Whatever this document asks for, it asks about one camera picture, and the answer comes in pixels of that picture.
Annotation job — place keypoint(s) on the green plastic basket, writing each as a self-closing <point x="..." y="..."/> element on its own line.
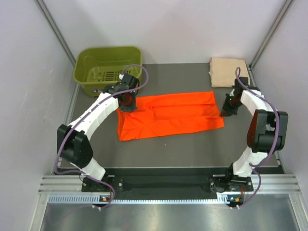
<point x="98" y="67"/>

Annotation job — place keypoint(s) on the orange t shirt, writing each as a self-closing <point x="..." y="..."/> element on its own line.
<point x="170" y="114"/>

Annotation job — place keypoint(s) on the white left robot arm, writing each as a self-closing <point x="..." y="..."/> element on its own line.
<point x="73" y="140"/>

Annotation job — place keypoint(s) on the white slotted cable duct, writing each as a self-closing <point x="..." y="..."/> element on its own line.
<point x="101" y="200"/>

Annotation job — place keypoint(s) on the folded beige t shirt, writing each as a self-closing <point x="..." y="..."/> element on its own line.
<point x="222" y="71"/>

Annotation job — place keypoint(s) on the right aluminium corner post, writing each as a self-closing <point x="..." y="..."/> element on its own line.
<point x="287" y="4"/>

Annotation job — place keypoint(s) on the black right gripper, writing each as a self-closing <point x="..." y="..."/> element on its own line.
<point x="226" y="111"/>

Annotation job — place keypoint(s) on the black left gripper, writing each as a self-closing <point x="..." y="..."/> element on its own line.
<point x="132" y="107"/>

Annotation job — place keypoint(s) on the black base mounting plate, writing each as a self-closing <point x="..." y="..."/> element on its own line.
<point x="202" y="182"/>

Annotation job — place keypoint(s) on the aluminium corner post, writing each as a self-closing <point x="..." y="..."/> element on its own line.
<point x="55" y="29"/>
<point x="287" y="4"/>

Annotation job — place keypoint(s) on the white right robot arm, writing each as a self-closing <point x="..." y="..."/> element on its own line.
<point x="266" y="134"/>

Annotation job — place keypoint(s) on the left aluminium corner post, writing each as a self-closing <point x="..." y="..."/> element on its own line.
<point x="55" y="29"/>

